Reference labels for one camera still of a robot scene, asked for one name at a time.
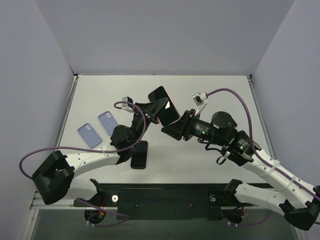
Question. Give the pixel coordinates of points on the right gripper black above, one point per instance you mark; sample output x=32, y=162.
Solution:
x=186, y=125

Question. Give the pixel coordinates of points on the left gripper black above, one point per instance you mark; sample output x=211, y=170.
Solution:
x=146, y=113

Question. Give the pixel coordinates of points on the lilac phone case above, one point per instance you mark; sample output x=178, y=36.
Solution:
x=108, y=122

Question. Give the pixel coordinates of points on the blue phone case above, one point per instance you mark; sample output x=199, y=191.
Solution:
x=89, y=135

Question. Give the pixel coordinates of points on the large phone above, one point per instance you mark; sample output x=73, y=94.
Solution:
x=232, y=123

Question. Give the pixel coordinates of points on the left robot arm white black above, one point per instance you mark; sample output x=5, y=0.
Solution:
x=55, y=175

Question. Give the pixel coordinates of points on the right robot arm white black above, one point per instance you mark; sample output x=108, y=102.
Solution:
x=291, y=197

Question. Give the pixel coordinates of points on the small black phone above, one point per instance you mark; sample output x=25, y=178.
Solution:
x=139, y=159

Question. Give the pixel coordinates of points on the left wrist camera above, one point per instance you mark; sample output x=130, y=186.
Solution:
x=127, y=104

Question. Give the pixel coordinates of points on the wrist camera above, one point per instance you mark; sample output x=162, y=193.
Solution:
x=201, y=101
x=127, y=104

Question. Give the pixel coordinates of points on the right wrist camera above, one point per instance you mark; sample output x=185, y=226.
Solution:
x=201, y=101

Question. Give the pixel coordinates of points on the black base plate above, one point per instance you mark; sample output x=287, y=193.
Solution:
x=160, y=201

